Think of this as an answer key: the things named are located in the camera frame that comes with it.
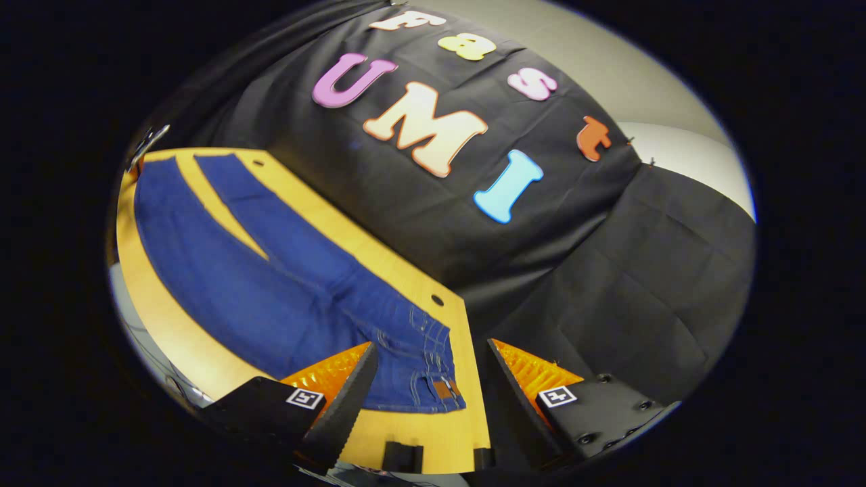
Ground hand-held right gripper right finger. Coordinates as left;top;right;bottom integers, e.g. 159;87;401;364
486;338;682;472

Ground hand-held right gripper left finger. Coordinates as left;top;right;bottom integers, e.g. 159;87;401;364
202;342;380;476

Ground blue denim jeans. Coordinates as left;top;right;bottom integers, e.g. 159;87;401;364
133;153;468;415

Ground black backdrop cloth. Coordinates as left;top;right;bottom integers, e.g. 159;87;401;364
145;0;757;407

